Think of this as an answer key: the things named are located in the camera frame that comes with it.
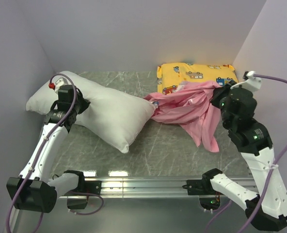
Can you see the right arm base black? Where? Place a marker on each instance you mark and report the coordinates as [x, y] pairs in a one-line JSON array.
[[208, 198]]

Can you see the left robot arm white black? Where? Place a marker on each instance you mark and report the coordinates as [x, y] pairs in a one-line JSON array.
[[32, 190]]

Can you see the white pillow insert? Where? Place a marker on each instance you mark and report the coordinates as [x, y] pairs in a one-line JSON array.
[[115, 116]]

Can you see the pink satin pillowcase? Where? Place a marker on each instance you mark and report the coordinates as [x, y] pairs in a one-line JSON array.
[[190, 108]]

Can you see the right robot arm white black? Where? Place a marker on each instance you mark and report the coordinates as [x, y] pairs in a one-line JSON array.
[[265, 209]]

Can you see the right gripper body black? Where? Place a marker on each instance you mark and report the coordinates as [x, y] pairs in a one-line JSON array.
[[220, 98]]

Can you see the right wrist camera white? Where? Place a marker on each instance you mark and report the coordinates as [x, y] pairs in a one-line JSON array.
[[251, 82]]

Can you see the yellow cartoon car pillow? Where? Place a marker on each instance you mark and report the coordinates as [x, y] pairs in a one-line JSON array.
[[170, 75]]

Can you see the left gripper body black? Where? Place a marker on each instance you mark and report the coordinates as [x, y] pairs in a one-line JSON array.
[[75, 110]]

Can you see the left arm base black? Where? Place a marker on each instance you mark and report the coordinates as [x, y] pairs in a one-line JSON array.
[[78, 199]]

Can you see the aluminium mounting rail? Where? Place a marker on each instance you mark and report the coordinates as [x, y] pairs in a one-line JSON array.
[[145, 187]]

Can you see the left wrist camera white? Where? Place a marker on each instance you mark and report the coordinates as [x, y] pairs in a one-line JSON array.
[[59, 82]]

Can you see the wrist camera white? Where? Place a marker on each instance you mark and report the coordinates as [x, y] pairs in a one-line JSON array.
[[59, 82], [251, 82]]

